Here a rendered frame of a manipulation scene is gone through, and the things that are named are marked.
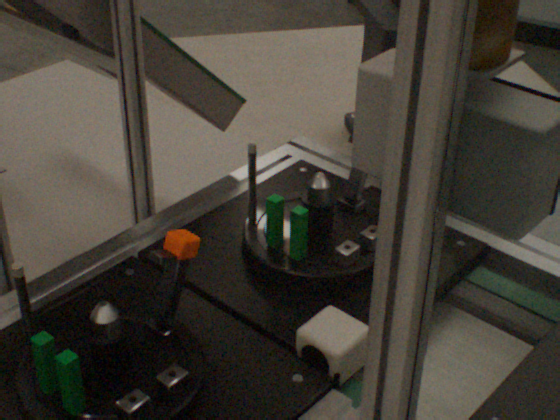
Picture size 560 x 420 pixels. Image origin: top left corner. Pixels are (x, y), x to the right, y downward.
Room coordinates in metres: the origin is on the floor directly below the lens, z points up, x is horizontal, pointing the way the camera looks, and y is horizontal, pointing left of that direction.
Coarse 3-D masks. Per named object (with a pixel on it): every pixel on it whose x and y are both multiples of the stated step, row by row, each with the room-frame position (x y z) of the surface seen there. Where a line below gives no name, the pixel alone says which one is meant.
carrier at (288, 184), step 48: (288, 192) 0.74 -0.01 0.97; (336, 192) 0.74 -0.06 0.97; (240, 240) 0.65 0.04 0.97; (288, 240) 0.63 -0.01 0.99; (336, 240) 0.63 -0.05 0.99; (192, 288) 0.58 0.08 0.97; (240, 288) 0.58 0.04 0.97; (288, 288) 0.58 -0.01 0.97; (336, 288) 0.58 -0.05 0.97; (288, 336) 0.52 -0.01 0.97; (336, 336) 0.50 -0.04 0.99; (336, 384) 0.48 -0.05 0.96
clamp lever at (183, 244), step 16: (176, 240) 0.51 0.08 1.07; (192, 240) 0.51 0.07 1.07; (160, 256) 0.50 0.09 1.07; (176, 256) 0.51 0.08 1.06; (192, 256) 0.51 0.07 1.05; (176, 272) 0.51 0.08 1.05; (160, 288) 0.51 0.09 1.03; (176, 288) 0.50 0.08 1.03; (160, 304) 0.50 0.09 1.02; (176, 304) 0.50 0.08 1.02; (160, 320) 0.49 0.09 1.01
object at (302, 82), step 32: (288, 32) 1.47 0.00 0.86; (320, 32) 1.48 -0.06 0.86; (352, 32) 1.48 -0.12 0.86; (224, 64) 1.32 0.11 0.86; (256, 64) 1.33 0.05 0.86; (288, 64) 1.33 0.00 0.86; (320, 64) 1.33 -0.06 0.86; (352, 64) 1.33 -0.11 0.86; (160, 96) 1.19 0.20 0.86; (256, 96) 1.20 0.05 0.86; (288, 96) 1.20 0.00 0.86; (320, 96) 1.21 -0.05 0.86; (352, 96) 1.21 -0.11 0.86; (256, 128) 1.09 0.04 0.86; (288, 128) 1.10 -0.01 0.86; (320, 128) 1.10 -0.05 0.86
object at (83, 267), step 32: (288, 160) 0.83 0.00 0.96; (224, 192) 0.76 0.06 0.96; (160, 224) 0.69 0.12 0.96; (96, 256) 0.64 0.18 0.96; (128, 256) 0.64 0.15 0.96; (32, 288) 0.59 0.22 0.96; (64, 288) 0.59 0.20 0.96; (0, 320) 0.54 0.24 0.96; (320, 416) 0.44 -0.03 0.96; (352, 416) 0.44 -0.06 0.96
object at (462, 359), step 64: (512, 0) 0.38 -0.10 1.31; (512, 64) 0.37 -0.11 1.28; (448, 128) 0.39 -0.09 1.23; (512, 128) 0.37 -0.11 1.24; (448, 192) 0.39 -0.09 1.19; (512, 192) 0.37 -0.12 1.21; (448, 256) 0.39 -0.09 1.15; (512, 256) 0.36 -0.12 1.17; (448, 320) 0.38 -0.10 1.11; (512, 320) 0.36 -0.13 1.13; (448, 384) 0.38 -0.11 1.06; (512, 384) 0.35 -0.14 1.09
